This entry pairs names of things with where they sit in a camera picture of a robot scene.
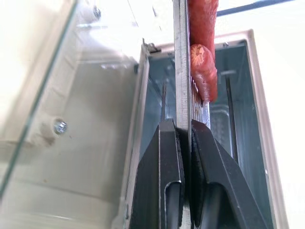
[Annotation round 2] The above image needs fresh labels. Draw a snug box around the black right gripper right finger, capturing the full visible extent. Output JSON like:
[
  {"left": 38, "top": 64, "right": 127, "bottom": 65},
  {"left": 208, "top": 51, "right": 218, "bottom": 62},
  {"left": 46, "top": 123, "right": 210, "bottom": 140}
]
[{"left": 190, "top": 119, "right": 268, "bottom": 229}]

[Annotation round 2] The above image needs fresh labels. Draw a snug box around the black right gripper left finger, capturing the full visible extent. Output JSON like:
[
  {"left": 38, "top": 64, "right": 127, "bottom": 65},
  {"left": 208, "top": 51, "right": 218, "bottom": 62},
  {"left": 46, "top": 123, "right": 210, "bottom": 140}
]
[{"left": 129, "top": 119, "right": 187, "bottom": 229}]

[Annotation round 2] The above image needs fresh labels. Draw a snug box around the glass toaster oven door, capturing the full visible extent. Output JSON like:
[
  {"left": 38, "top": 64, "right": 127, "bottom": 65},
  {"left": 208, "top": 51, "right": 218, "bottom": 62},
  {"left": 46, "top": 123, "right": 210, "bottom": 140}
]
[{"left": 0, "top": 0, "right": 177, "bottom": 229}]

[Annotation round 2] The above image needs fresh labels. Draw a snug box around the silver metal baking tray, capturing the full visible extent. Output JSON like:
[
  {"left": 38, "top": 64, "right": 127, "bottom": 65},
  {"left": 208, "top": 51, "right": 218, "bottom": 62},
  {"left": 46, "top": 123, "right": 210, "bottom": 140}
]
[{"left": 172, "top": 0, "right": 211, "bottom": 229}]

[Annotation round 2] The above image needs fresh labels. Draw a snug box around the cream toaster oven body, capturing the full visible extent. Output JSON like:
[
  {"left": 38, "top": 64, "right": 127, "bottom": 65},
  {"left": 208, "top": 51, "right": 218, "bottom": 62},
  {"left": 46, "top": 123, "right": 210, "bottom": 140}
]
[{"left": 123, "top": 28, "right": 290, "bottom": 229}]

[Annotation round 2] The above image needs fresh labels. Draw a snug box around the short reddish sausage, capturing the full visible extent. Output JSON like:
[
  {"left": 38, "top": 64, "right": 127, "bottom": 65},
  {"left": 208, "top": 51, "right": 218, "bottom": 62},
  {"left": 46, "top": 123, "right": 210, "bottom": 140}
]
[{"left": 190, "top": 43, "right": 218, "bottom": 103}]

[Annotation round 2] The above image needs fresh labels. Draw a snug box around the long reddish sausage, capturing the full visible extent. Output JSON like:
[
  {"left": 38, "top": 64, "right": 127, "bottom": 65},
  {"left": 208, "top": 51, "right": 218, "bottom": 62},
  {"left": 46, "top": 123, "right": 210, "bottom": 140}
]
[{"left": 187, "top": 0, "right": 219, "bottom": 72}]

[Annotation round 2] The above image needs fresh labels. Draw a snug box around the dark blue strip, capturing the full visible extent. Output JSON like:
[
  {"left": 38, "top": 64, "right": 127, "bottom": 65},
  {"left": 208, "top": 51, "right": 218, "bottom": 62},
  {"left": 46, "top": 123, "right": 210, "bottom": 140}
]
[{"left": 216, "top": 0, "right": 305, "bottom": 17}]

